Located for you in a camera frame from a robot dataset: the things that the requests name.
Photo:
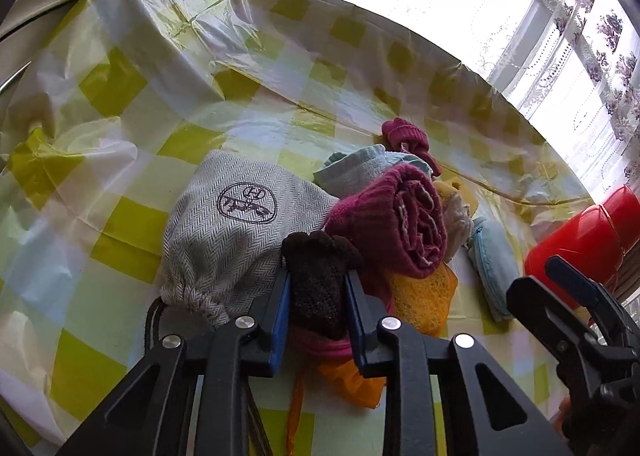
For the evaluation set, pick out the person's right hand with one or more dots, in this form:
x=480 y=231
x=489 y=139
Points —
x=562 y=416

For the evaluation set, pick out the light blue towel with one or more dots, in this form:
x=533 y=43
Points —
x=350 y=171

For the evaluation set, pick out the light blue fabric pouch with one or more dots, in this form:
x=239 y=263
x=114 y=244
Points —
x=492 y=266

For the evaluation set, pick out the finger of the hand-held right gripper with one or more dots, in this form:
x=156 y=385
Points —
x=575 y=277
x=545 y=316

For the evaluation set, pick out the maroon rolled knit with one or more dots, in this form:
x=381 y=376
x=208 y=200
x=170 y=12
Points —
x=380 y=221

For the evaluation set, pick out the cream cloth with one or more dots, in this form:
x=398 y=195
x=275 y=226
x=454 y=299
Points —
x=457 y=233

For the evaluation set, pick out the green checkered plastic tablecloth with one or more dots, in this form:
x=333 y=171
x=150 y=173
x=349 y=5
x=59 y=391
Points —
x=125 y=86

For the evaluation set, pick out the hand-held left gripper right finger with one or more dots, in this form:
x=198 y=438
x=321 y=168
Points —
x=354 y=321

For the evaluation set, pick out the dark brown knit sock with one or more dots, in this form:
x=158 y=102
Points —
x=320 y=281

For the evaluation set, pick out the round yellow sponge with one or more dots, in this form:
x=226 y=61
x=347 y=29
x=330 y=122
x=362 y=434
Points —
x=420 y=301

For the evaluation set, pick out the white floral lace curtain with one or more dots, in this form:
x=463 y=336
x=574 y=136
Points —
x=600 y=86

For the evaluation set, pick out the orange organza bag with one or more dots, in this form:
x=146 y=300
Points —
x=350 y=386

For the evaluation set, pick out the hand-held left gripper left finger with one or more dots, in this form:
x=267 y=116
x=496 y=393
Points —
x=280 y=331

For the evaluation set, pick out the red plastic jug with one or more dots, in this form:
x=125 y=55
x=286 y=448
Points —
x=575 y=241

